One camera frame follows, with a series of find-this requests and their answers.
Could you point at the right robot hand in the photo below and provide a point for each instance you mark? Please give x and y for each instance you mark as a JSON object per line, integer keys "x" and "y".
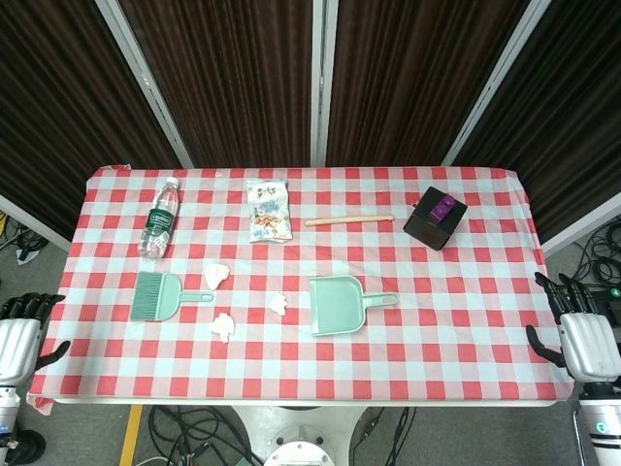
{"x": 589, "y": 347}

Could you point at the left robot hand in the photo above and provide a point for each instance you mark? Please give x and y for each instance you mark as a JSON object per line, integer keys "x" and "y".
{"x": 19, "y": 347}

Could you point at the green hand brush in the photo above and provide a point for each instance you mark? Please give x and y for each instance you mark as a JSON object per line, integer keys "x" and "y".
{"x": 157, "y": 296}

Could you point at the tissue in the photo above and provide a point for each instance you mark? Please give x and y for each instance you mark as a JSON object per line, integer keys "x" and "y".
{"x": 279, "y": 302}
{"x": 216, "y": 276}
{"x": 222, "y": 327}

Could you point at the green dustpan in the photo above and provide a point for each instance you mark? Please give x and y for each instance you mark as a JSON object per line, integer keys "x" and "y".
{"x": 337, "y": 308}

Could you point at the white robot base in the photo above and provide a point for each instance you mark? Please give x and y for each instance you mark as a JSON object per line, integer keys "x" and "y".
{"x": 301, "y": 432}

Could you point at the black device green indicator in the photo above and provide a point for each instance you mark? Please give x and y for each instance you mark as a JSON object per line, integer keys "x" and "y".
{"x": 609, "y": 298}

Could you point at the clear plastic water bottle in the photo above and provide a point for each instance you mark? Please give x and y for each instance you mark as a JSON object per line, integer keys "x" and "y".
{"x": 159, "y": 221}

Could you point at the black box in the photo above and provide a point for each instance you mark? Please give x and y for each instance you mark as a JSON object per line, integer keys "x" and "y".
{"x": 429, "y": 230}

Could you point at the purple plastic object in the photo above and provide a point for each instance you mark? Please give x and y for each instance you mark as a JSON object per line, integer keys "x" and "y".
{"x": 443, "y": 207}

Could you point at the dark brown corrugated panel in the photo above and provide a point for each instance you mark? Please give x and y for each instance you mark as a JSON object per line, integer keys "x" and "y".
{"x": 48, "y": 107}
{"x": 233, "y": 82}
{"x": 407, "y": 82}
{"x": 572, "y": 121}

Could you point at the wooden stick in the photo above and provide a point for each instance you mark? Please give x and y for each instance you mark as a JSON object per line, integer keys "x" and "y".
{"x": 349, "y": 220}

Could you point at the red white checked tablecloth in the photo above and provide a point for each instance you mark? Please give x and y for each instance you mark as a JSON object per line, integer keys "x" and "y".
{"x": 301, "y": 369}

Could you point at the white snack bag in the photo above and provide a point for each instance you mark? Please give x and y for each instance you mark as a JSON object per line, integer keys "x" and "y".
{"x": 269, "y": 211}

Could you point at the white partition bottom rail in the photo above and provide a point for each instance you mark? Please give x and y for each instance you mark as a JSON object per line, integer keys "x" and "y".
{"x": 582, "y": 228}
{"x": 34, "y": 223}

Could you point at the white partition post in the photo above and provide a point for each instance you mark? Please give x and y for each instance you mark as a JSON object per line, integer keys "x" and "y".
{"x": 492, "y": 82}
{"x": 145, "y": 82}
{"x": 323, "y": 82}

